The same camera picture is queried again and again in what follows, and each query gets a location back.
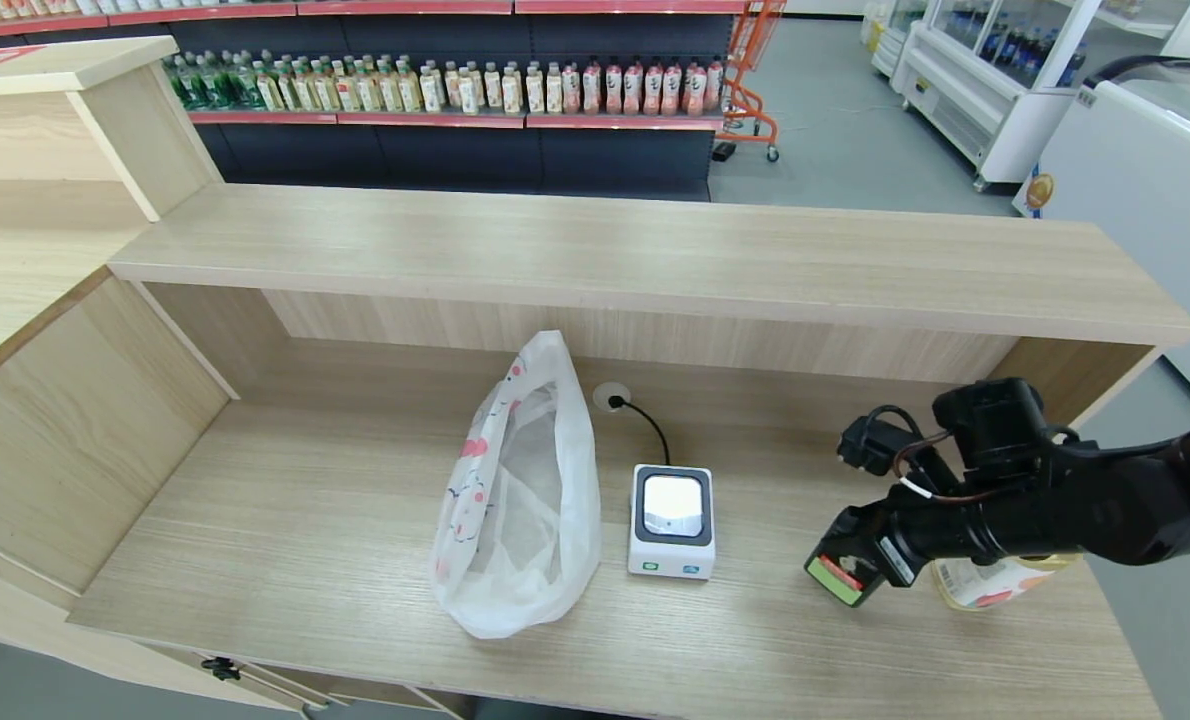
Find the orange shopping cart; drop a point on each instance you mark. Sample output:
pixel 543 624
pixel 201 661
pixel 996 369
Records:
pixel 750 100

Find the white chest freezer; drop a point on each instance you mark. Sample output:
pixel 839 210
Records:
pixel 1145 220

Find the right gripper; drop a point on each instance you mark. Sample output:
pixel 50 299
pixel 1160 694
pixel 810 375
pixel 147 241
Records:
pixel 860 555

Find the row of bottles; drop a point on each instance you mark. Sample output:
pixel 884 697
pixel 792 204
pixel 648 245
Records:
pixel 1015 45
pixel 455 90
pixel 45 8

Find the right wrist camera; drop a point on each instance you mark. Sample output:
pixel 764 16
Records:
pixel 870 445

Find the yellow drink bottle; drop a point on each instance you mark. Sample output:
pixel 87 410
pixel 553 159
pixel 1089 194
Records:
pixel 990 585

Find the white plastic shopping bag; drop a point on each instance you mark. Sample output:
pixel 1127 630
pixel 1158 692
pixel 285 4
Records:
pixel 515 590

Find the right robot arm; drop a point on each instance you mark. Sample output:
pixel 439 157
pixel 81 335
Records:
pixel 1135 500

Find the white barcode scanner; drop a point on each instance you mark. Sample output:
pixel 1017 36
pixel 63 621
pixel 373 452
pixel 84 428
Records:
pixel 671 560

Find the black shop shelf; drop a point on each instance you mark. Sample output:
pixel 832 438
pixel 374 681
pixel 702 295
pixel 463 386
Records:
pixel 455 155

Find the white display fridge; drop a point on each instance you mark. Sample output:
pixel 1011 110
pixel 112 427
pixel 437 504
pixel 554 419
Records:
pixel 995 110
pixel 885 40

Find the wooden counter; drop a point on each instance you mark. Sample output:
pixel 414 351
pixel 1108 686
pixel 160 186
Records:
pixel 655 260

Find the black cabinet latch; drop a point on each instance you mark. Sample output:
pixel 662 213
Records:
pixel 220 668

